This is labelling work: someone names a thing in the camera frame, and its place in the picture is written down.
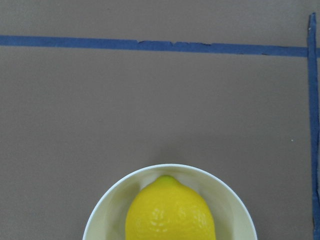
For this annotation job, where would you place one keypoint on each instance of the white bowl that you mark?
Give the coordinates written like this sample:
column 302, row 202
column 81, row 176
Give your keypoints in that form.
column 231, row 217

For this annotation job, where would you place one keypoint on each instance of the brown paper table cover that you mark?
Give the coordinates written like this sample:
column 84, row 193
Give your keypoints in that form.
column 75, row 121

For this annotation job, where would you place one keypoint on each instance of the yellow lemon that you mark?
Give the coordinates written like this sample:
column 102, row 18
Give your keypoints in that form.
column 168, row 210

